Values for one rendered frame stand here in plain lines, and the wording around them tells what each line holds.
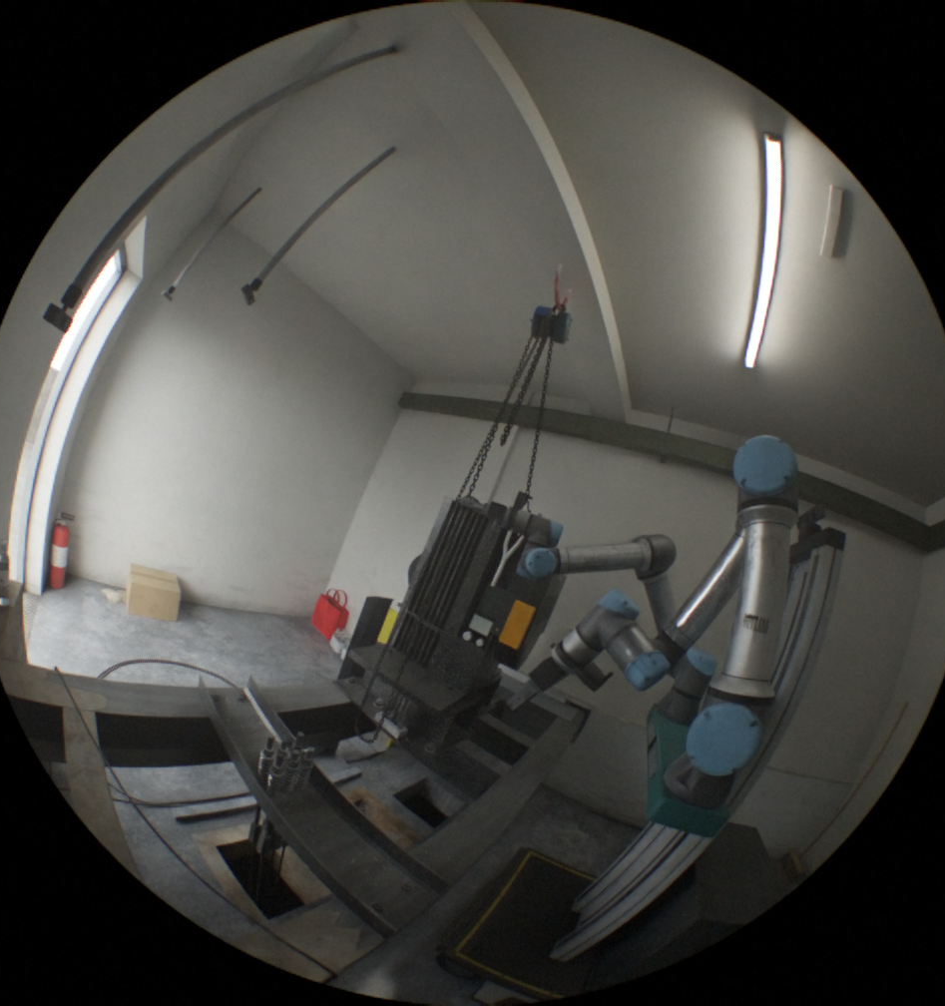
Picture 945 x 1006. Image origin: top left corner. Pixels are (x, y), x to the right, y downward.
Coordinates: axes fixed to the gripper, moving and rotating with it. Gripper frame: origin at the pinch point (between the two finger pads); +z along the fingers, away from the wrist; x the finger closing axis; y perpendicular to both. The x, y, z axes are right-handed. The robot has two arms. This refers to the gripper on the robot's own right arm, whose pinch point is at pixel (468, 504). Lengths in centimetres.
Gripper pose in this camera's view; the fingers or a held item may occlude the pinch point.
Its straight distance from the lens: 110.1
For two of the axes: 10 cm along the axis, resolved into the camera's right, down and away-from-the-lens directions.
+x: 1.9, 2.2, 9.6
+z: -9.1, -3.2, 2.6
